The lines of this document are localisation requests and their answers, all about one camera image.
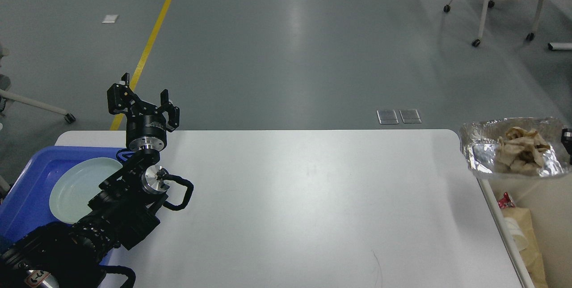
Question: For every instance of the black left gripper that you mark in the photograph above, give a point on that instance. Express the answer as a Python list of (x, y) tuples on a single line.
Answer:
[(143, 129)]

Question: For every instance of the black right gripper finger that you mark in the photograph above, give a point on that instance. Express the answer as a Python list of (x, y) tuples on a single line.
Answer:
[(566, 140)]

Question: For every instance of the aluminium foil tray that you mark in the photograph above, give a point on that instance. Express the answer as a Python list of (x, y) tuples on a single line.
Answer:
[(479, 142)]

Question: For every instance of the crushed red can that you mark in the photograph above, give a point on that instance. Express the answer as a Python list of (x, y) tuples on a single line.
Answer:
[(505, 201)]

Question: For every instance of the cream paper cup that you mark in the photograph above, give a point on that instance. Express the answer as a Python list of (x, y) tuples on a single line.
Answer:
[(516, 233)]

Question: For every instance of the mint green plate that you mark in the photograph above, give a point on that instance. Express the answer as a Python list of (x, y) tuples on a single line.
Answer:
[(69, 197)]

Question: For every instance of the brown paper bag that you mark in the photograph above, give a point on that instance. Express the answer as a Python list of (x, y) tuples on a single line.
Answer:
[(519, 221)]

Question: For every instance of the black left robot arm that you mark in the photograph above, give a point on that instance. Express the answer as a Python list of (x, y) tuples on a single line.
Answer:
[(122, 214)]

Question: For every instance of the crumpled brown paper ball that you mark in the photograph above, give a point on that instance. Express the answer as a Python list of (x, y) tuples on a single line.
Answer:
[(521, 151)]

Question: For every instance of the beige plastic bin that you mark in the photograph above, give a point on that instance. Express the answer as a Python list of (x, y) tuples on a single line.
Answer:
[(550, 203)]

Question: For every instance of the white bar on floor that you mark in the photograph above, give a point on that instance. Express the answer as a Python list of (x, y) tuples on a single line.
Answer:
[(560, 46)]

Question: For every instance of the white floor marker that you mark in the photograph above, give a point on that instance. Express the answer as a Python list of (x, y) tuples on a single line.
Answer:
[(110, 19)]

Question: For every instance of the white chair left background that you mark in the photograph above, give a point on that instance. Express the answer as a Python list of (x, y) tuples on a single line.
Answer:
[(6, 97)]

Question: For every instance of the metal floor plate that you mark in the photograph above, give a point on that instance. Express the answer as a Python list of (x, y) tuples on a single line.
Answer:
[(387, 117), (410, 116)]

